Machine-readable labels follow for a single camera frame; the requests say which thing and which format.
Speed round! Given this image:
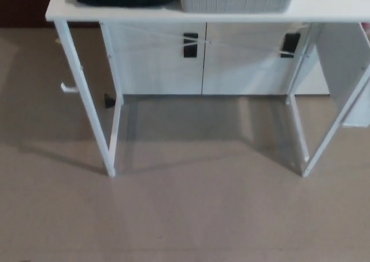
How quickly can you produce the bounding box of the white cabinet with doors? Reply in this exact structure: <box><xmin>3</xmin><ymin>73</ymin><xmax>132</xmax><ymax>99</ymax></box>
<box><xmin>100</xmin><ymin>21</ymin><xmax>331</xmax><ymax>96</ymax></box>

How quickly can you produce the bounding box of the small black floor object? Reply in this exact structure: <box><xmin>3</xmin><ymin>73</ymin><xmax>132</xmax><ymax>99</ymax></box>
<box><xmin>103</xmin><ymin>93</ymin><xmax>117</xmax><ymax>110</ymax></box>

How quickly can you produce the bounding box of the white hook on table leg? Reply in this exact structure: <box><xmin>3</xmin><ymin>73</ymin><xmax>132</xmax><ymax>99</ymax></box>
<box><xmin>60</xmin><ymin>82</ymin><xmax>77</xmax><ymax>95</ymax></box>

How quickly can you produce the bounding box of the black cabinet door handle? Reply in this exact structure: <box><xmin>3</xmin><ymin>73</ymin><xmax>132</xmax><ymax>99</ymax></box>
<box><xmin>280</xmin><ymin>32</ymin><xmax>302</xmax><ymax>58</ymax></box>
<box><xmin>182</xmin><ymin>32</ymin><xmax>199</xmax><ymax>58</ymax></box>

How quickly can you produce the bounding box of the white metal table leg frame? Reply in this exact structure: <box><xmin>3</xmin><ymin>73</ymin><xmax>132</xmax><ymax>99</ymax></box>
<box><xmin>285</xmin><ymin>21</ymin><xmax>370</xmax><ymax>178</ymax></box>
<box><xmin>54</xmin><ymin>20</ymin><xmax>125</xmax><ymax>179</ymax></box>

